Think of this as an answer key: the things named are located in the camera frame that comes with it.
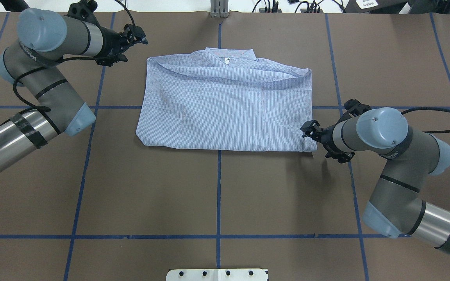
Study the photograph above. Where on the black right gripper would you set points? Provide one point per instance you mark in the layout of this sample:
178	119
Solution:
327	136

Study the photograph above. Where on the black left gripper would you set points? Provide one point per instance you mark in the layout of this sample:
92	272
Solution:
110	40

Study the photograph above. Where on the light blue striped shirt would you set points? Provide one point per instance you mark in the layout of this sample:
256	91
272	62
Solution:
229	100

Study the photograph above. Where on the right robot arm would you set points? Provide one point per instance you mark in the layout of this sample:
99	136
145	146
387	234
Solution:
412	155

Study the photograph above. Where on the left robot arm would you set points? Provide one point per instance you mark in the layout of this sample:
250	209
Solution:
45	40

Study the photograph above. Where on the black labelled box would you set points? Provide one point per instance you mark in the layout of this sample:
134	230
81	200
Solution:
374	6

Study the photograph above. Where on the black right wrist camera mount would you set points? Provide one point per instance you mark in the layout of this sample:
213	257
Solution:
356	108

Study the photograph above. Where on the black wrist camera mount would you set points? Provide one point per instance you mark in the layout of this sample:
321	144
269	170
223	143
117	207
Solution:
83	11
356	108

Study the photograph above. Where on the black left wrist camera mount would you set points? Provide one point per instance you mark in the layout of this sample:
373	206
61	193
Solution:
83	11

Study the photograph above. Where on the aluminium frame post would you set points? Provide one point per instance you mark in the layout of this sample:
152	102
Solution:
219	8

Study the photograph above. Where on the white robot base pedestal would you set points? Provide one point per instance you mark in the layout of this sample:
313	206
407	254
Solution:
254	274

